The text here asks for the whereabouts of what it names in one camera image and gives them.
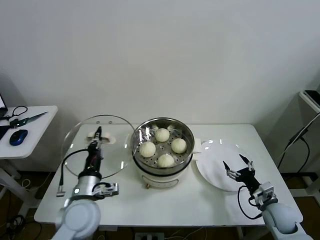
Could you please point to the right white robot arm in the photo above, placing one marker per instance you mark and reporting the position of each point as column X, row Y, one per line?
column 280, row 217

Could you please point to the white side table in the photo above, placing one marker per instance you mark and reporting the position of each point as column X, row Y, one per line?
column 37, row 140

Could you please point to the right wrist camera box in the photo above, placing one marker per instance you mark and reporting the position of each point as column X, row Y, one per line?
column 266, row 192

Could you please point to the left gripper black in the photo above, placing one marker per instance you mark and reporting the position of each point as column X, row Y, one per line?
column 93, row 160

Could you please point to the black laptop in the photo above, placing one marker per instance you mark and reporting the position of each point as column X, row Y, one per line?
column 2, row 103

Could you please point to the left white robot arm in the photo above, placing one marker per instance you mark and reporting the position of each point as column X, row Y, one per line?
column 80, row 220

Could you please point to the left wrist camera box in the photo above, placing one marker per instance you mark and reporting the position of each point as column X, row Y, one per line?
column 107, row 189

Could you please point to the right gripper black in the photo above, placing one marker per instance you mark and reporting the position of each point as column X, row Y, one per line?
column 248, row 178

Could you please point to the white steamed baozi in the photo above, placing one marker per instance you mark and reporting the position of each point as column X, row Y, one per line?
column 178, row 145
column 166, row 160
column 162, row 135
column 147, row 149

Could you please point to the white side stand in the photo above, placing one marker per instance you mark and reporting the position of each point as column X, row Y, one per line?
column 301, row 95

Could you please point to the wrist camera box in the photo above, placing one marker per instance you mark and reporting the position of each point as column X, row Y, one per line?
column 107, row 189
column 266, row 192

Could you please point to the blue computer mouse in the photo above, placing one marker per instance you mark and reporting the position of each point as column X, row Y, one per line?
column 18, row 137

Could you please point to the white round plate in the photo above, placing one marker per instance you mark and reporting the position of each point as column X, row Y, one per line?
column 212, row 162

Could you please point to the black tablet device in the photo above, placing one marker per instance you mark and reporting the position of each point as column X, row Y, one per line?
column 312, row 96

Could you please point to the white electric cooker base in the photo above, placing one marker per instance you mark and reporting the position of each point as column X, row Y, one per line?
column 160, row 181

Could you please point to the stainless steel steamer basket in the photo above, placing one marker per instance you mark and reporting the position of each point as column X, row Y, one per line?
column 183, row 130

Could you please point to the black flat device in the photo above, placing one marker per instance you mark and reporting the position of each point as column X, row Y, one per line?
column 3, row 131

